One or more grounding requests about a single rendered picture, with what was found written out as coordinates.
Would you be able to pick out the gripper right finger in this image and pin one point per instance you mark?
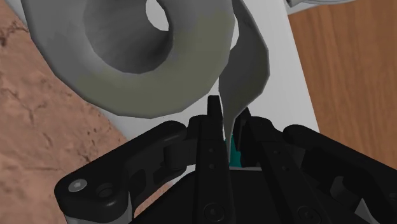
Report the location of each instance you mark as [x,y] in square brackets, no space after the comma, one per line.
[325,155]

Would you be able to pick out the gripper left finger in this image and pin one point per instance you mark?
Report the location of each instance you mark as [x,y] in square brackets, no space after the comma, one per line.
[214,149]

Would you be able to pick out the grey toilet paper roll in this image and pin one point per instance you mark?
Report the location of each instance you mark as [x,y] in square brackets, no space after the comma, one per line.
[139,93]

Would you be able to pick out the small teal object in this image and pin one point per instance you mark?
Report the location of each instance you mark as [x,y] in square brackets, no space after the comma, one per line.
[233,152]

